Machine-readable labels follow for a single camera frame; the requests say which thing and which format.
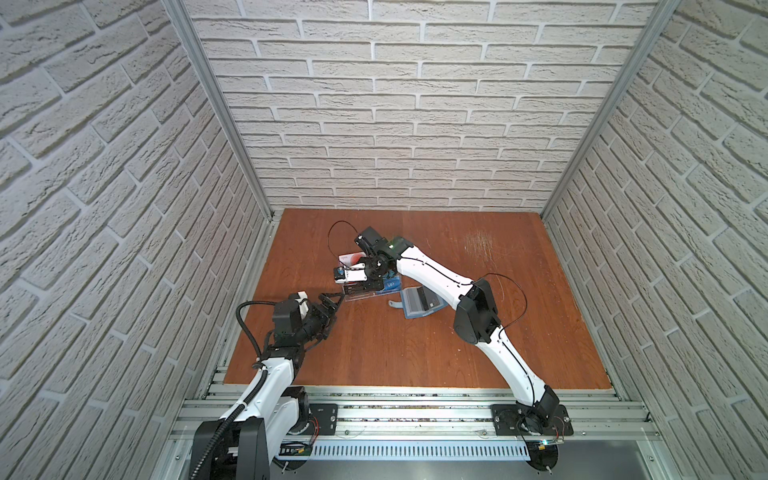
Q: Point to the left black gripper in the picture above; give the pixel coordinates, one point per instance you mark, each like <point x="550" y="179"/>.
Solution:
<point x="326" y="314"/>

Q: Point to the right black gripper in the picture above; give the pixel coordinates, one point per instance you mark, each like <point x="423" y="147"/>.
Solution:
<point x="375" y="284"/>

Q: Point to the blue leather card holder wallet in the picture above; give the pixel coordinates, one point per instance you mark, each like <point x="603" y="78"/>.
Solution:
<point x="418" y="302"/>

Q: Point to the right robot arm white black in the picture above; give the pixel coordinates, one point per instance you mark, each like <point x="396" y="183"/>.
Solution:
<point x="476" y="318"/>

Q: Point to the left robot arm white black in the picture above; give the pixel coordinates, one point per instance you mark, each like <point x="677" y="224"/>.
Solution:
<point x="271" y="405"/>

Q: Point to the teal blue cards stack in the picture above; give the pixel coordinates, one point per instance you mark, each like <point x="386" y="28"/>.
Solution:
<point x="391" y="284"/>

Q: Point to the clear acrylic card organizer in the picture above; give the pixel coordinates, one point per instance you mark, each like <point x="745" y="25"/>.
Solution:
<point x="363" y="290"/>

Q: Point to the red white card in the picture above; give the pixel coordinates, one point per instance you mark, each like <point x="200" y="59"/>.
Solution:
<point x="351" y="260"/>

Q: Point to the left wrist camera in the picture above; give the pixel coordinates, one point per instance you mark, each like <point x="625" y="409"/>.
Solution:
<point x="303" y="304"/>

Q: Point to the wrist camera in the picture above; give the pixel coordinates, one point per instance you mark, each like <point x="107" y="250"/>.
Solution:
<point x="344" y="275"/>
<point x="303" y="304"/>

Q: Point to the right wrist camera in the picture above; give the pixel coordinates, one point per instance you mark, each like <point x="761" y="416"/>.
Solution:
<point x="344" y="275"/>

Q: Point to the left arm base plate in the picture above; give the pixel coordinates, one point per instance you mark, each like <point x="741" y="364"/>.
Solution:
<point x="316" y="419"/>

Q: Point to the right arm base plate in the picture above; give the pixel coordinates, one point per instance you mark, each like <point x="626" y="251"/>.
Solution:
<point x="519" y="420"/>

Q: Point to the aluminium rail frame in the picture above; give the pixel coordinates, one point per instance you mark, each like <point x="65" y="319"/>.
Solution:
<point x="410" y="413"/>

